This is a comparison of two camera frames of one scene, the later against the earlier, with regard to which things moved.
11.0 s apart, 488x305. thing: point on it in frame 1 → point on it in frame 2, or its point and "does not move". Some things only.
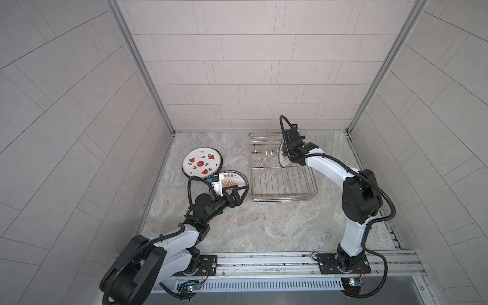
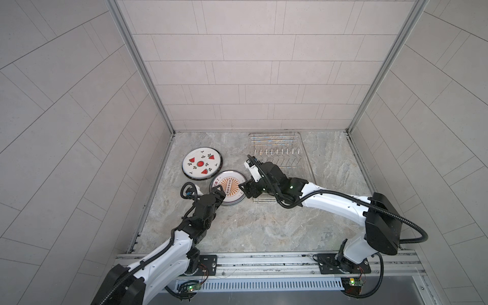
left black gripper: [230, 198] → [220, 196]
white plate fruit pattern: [203, 162] does not move
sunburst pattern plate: [284, 161] → [230, 180]
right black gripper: [284, 147] → [251, 183]
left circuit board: [193, 287] does not move
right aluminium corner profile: [418, 9] does not move
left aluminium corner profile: [121, 16] does not move
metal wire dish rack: [271, 182] does not move
